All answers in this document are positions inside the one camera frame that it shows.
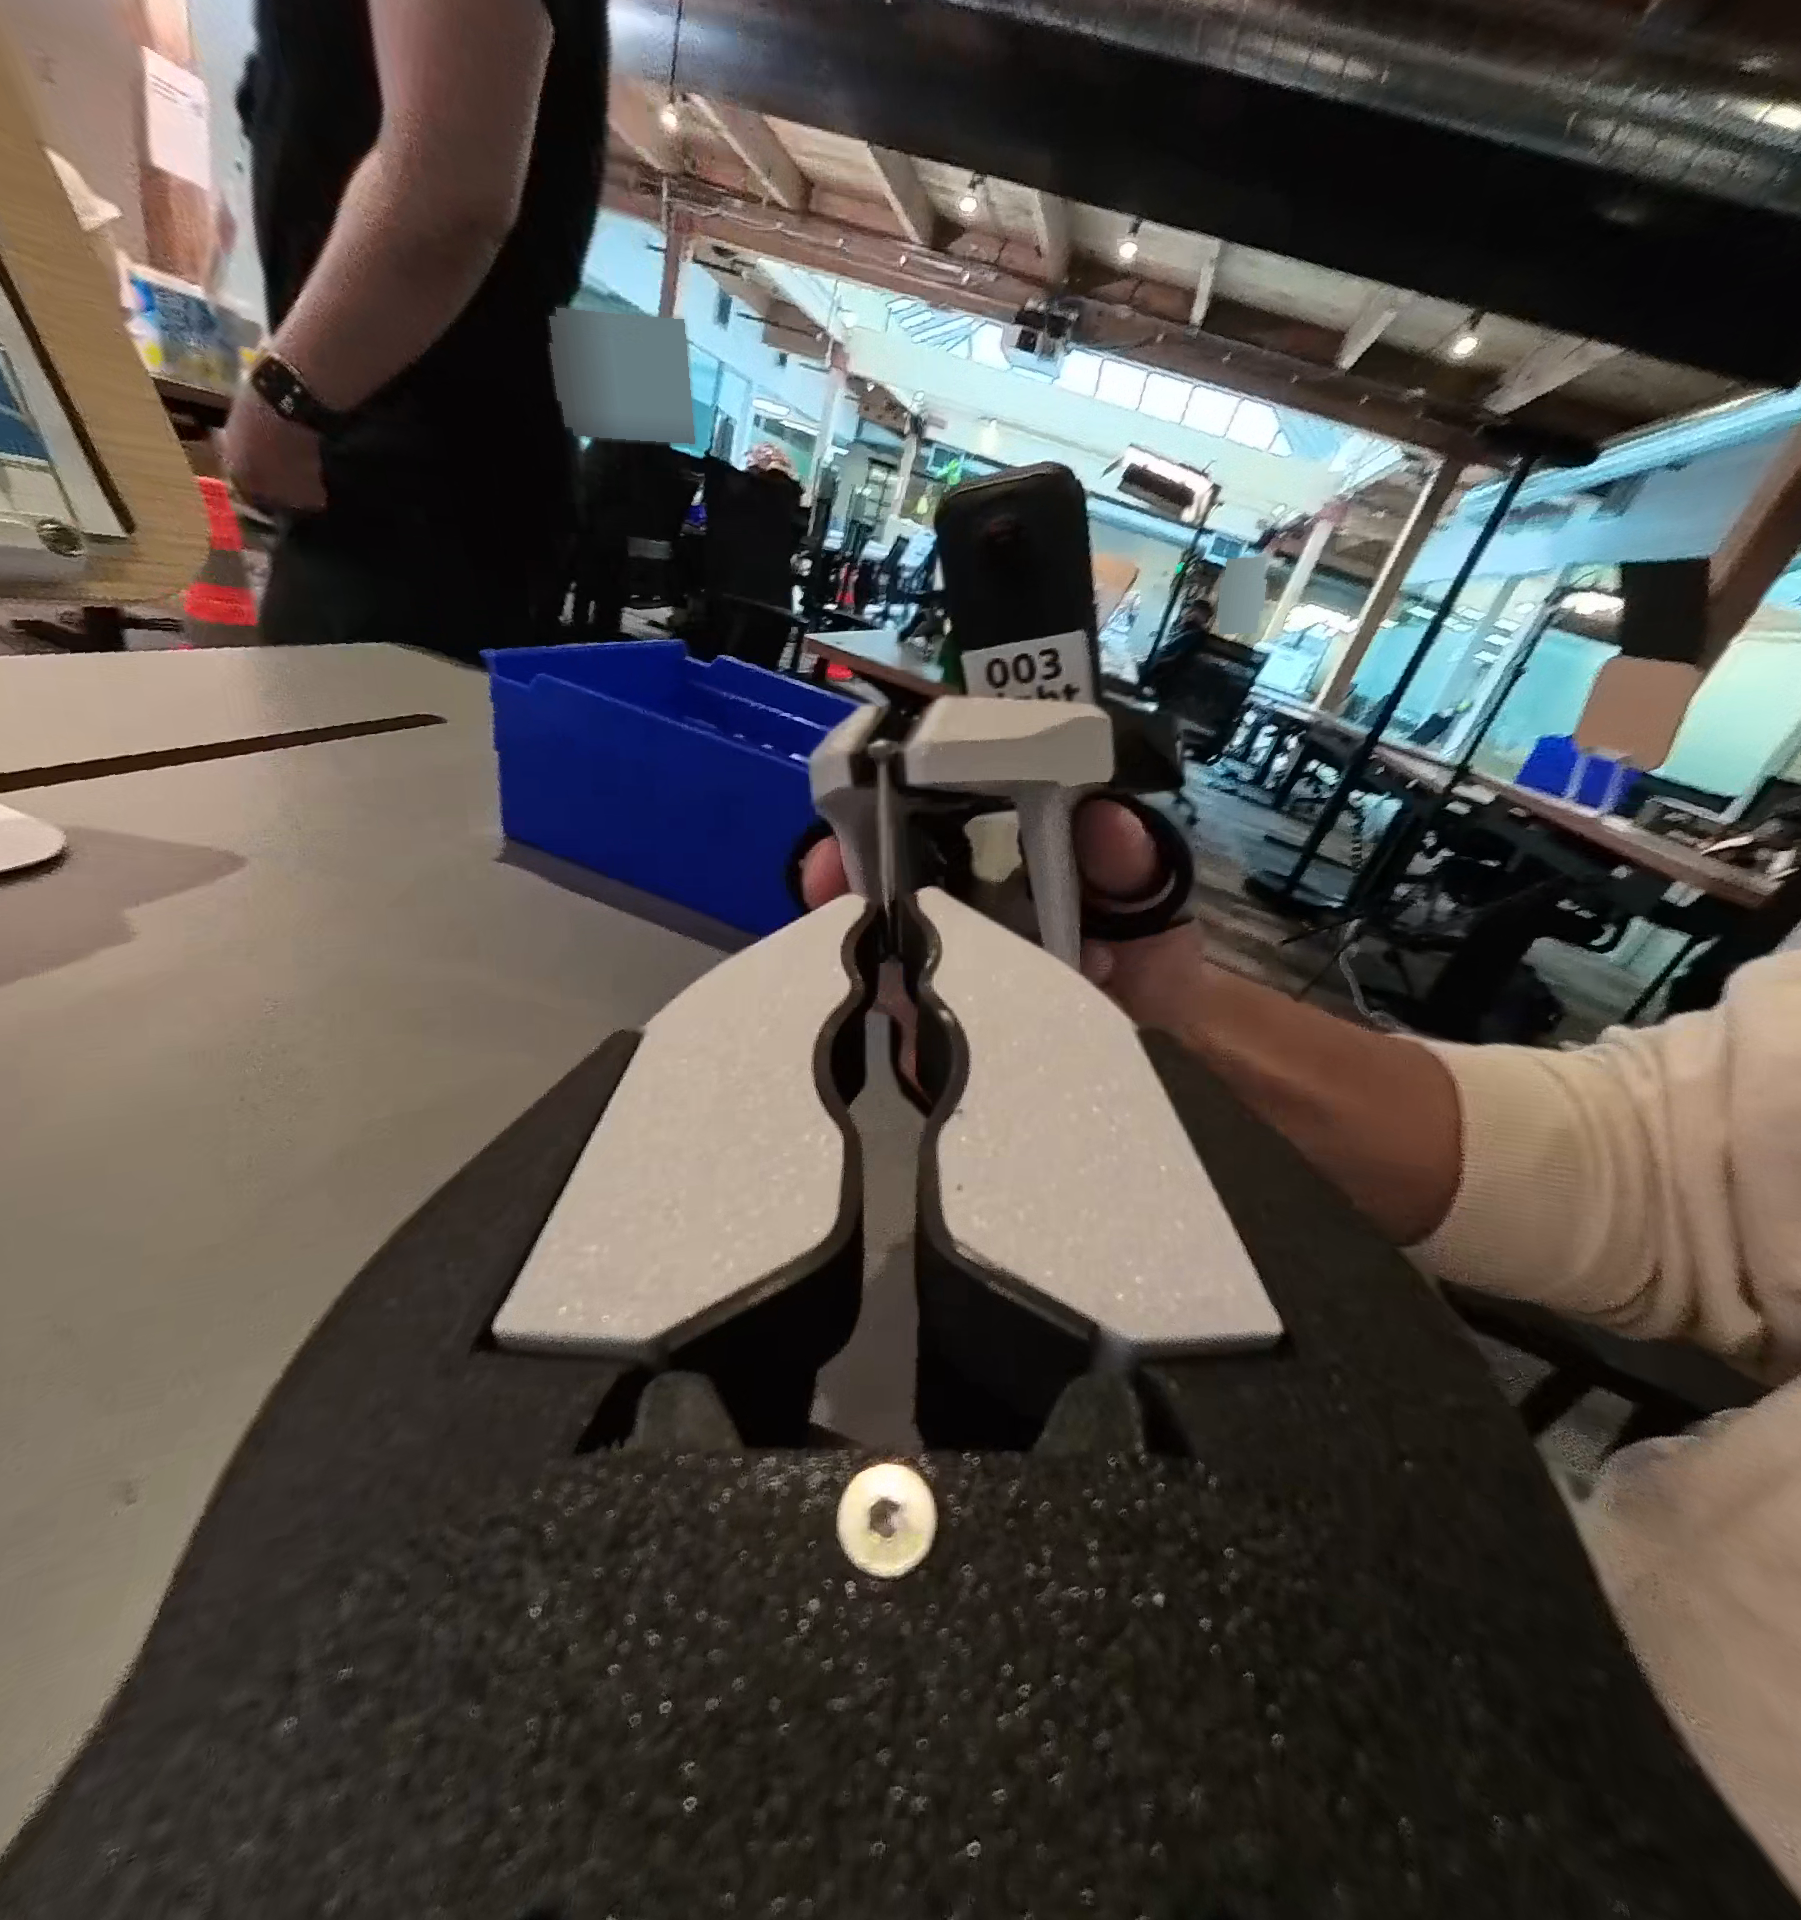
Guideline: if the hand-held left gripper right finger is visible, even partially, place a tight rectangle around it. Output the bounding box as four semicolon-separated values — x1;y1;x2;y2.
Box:
917;891;1282;1452

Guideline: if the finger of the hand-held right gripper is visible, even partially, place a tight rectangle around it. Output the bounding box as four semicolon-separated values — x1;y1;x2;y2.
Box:
802;704;917;843
908;698;1113;978

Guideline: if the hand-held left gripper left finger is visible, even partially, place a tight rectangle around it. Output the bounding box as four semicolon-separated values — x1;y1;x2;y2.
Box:
493;898;862;1446

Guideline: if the silver bolt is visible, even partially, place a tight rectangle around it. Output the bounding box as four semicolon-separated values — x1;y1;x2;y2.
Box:
870;738;908;963

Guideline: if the blue plastic bin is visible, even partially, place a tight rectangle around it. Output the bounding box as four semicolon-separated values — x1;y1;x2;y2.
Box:
1532;738;1642;814
478;643;870;939

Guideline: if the person's right forearm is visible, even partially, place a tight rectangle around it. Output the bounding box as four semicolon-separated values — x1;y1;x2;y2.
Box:
1168;932;1801;1355

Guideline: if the person's right hand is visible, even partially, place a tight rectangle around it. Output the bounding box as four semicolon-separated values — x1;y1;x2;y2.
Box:
797;789;1216;1038

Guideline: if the black light stand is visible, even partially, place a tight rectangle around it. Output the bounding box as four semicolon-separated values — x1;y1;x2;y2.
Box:
1245;431;1600;907

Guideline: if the wooden office desk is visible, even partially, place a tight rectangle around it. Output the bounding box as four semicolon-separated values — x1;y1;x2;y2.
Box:
1365;744;1790;907

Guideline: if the brown cardboard sheet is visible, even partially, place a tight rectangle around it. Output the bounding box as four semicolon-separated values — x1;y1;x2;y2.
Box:
1579;652;1703;765

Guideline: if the orange traffic cone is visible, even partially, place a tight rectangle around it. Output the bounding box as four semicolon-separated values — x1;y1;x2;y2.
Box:
176;472;264;634

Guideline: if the black smartwatch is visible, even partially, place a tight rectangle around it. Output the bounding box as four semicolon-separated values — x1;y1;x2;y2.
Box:
250;342;345;441

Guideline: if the person's cream sweater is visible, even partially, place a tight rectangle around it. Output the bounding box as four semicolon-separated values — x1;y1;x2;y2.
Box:
1567;1340;1801;1920

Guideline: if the instruction sheet on stand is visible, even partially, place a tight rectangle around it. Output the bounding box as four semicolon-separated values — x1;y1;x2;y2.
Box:
0;0;209;606

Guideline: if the black ceiling duct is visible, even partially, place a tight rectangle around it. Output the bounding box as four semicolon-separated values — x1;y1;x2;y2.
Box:
604;0;1801;383

